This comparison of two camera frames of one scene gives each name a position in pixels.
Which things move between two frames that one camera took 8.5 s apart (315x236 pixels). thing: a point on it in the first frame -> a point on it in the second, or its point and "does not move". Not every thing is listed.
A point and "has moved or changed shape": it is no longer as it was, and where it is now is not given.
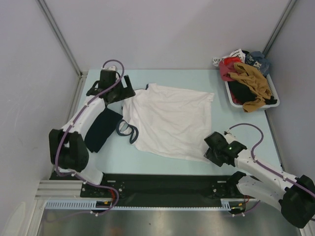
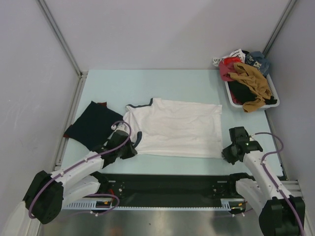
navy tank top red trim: x=102 y=129 does not move
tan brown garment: x=256 y=79 does not move
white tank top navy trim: x=170 y=121 has moved or changed shape
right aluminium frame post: x=278 y=28 does not move
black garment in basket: x=242 y=94 does not move
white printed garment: x=237 y=53 does not move
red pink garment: x=227 y=65 does not move
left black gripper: x=126 y=92 -> x=131 y=152
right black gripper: x=208 y=154 -> x=225 y=153
